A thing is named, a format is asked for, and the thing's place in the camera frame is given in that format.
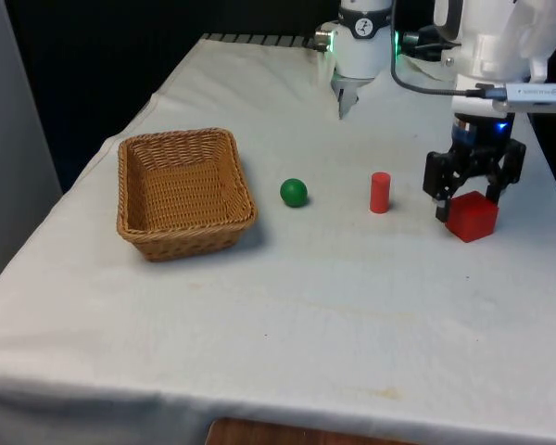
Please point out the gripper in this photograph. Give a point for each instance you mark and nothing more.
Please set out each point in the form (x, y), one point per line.
(479, 132)

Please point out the wicker basket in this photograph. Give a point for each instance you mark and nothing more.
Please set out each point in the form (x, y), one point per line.
(185, 194)

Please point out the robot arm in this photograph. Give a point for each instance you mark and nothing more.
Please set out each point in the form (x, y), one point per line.
(491, 46)

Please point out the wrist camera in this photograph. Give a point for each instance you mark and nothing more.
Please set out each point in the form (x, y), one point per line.
(537, 95)

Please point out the red cube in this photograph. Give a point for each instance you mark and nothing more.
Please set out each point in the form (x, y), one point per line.
(472, 220)

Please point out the red cylinder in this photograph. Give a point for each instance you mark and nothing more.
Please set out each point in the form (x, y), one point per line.
(380, 194)

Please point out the green ball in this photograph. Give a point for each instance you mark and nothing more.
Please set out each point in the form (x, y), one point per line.
(294, 193)

